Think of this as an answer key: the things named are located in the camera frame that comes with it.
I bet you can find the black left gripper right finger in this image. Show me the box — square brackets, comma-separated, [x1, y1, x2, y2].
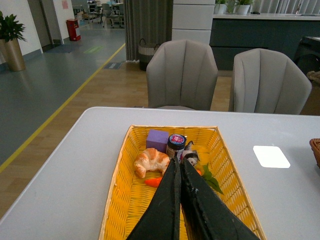
[180, 160, 258, 240]

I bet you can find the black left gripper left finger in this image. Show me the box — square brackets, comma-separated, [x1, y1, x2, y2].
[127, 157, 182, 240]

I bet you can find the yellow woven basket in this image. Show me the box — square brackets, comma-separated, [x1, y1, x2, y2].
[99, 125, 267, 240]

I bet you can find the brown wicker basket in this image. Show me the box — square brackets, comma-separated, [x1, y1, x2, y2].
[309, 138, 320, 168]

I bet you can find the woven laundry basket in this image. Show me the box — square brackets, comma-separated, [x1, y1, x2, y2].
[138, 38, 161, 71]

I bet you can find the orange toy carrot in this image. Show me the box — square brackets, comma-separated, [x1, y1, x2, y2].
[144, 162, 224, 195]

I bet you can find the grey cat figurine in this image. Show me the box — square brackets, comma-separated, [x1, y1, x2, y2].
[180, 140, 200, 167]

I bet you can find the toy croissant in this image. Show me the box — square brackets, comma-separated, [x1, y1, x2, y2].
[133, 148, 171, 178]

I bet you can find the dark jar pink lid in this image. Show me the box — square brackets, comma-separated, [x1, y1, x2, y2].
[166, 134, 187, 162]

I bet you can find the purple foam block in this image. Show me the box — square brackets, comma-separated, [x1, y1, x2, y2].
[146, 129, 169, 153]

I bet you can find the right grey upholstered chair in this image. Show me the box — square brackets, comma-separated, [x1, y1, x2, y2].
[228, 48, 312, 115]

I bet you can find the grey upholstered chair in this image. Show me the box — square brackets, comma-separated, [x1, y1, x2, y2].
[146, 39, 218, 111]
[228, 48, 312, 115]

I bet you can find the left grey upholstered chair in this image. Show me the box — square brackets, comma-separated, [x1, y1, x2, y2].
[146, 39, 218, 111]

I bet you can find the dark kitchen counter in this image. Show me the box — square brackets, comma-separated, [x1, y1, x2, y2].
[209, 13, 320, 71]

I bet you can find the white potted plant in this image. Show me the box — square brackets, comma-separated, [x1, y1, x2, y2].
[213, 0, 235, 15]
[235, 0, 254, 15]

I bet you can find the gold planter with plant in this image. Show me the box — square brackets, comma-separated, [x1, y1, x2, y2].
[0, 12, 27, 72]

